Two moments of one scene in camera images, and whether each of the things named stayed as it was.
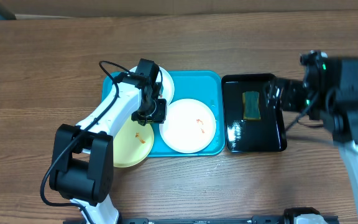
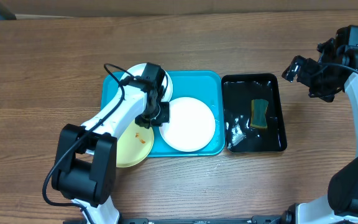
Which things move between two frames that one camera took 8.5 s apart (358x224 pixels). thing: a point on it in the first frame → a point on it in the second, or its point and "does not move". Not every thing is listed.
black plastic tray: (266, 134) does not move
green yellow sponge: (251, 109) → (258, 109)
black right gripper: (290, 91) → (306, 68)
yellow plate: (132, 143) does not move
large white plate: (190, 126) does not move
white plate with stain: (168, 86) does not move
